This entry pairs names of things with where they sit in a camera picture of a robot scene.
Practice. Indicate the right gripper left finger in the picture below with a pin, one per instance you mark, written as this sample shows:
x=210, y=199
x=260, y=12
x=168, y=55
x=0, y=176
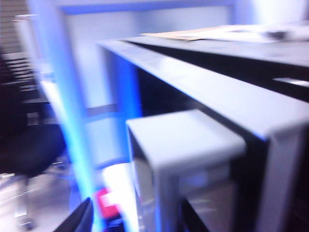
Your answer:
x=77, y=222

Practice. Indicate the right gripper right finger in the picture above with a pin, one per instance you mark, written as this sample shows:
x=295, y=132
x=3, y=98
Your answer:
x=190, y=222

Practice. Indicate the red black cardboard box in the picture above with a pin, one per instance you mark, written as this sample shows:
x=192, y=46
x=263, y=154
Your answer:
x=107, y=203

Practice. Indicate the white table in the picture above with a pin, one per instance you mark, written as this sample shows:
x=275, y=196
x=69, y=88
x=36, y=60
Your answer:
x=116, y=176

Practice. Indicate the black office chair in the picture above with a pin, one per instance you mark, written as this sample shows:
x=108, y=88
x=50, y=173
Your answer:
x=29, y=120

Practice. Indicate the large white paper sheet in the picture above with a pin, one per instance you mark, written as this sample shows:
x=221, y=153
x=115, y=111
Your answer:
x=246, y=31

